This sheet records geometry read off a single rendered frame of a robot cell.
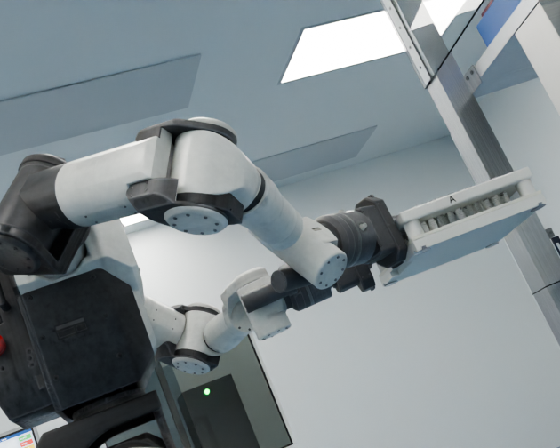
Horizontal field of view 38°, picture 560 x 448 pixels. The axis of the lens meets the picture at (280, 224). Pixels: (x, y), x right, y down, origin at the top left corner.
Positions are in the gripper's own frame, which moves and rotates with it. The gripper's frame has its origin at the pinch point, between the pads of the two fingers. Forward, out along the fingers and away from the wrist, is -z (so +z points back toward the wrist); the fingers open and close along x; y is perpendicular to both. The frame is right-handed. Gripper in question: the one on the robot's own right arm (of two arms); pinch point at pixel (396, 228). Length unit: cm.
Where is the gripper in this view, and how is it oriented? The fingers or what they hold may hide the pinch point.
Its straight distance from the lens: 137.7
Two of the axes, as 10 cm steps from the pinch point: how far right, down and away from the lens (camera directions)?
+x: 4.1, 8.7, -2.5
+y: 5.8, -4.7, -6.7
